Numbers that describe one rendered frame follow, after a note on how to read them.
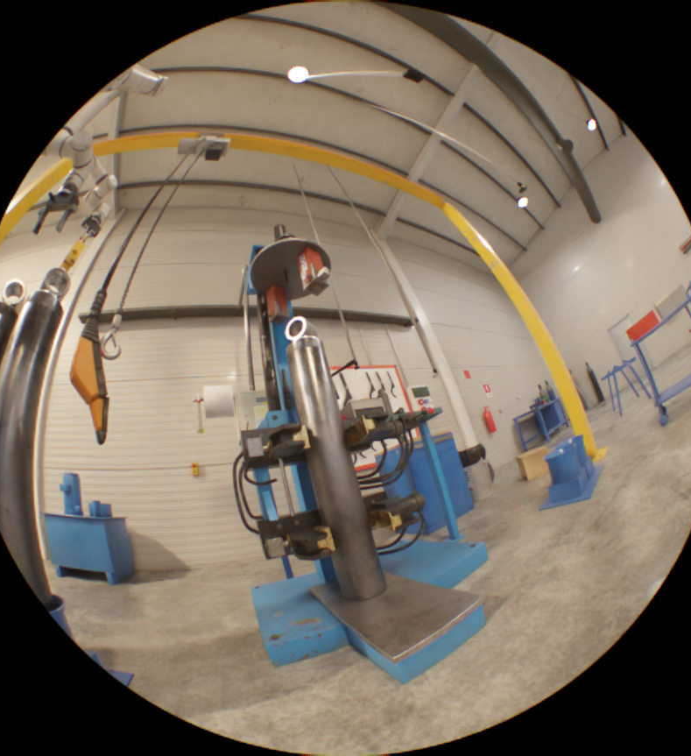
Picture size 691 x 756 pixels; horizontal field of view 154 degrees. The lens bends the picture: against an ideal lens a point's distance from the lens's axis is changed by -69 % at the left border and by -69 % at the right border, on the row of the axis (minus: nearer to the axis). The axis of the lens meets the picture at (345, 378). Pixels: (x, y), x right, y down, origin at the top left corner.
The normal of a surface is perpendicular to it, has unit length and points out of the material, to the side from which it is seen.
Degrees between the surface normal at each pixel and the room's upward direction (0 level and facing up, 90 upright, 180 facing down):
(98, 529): 90
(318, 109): 173
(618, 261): 90
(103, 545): 90
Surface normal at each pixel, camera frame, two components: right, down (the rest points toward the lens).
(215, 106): 0.29, 0.83
